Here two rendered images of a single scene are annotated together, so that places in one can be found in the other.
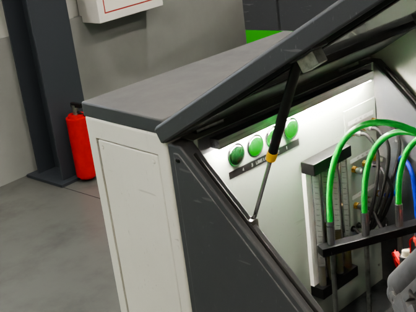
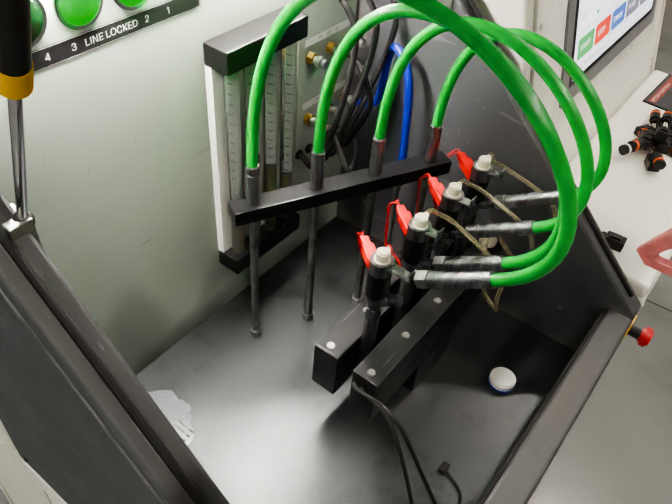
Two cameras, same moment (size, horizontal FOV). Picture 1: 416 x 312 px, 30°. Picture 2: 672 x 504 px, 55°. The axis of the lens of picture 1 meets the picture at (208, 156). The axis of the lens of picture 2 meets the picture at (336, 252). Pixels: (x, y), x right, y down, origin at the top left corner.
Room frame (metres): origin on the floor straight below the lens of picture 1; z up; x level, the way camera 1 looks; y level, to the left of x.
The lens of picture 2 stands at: (0.97, -0.21, 1.64)
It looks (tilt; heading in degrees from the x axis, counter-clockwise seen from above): 44 degrees down; 346
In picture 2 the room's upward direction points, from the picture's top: 6 degrees clockwise
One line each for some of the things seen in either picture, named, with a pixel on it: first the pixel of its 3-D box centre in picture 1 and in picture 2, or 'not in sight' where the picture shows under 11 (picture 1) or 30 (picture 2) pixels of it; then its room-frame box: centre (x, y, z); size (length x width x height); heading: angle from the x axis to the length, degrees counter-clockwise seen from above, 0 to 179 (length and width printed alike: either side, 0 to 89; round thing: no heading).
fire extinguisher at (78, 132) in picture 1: (82, 140); not in sight; (5.04, 0.84, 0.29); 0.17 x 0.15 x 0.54; 135
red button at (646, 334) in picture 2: not in sight; (639, 333); (1.55, -0.92, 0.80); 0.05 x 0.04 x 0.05; 132
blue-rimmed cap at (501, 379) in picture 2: not in sight; (502, 379); (1.47, -0.62, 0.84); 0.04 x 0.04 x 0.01
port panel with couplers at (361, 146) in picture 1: (366, 163); (334, 47); (1.82, -0.40, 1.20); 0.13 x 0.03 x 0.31; 132
